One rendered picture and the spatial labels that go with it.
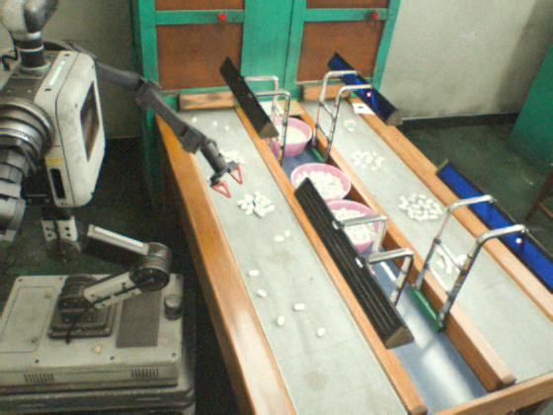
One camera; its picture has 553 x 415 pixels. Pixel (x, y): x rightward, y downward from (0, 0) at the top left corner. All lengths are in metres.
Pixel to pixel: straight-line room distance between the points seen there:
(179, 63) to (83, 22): 0.95
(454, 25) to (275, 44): 1.89
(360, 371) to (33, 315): 1.22
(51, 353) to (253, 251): 0.79
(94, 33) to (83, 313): 1.97
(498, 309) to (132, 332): 1.32
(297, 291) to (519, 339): 0.76
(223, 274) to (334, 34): 1.53
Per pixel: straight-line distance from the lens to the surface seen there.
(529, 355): 1.83
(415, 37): 3.99
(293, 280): 1.74
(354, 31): 2.80
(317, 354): 1.57
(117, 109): 3.55
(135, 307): 2.00
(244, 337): 1.54
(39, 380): 2.00
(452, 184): 1.81
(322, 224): 1.46
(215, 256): 1.76
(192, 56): 2.53
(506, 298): 1.96
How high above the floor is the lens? 2.02
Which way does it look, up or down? 39 degrees down
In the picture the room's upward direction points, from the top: 8 degrees clockwise
